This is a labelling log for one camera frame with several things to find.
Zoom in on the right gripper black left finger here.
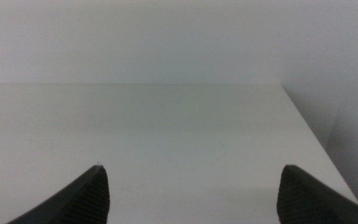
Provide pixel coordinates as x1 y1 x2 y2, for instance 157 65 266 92
6 164 111 224

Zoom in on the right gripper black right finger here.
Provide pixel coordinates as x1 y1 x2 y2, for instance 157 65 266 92
276 164 358 224

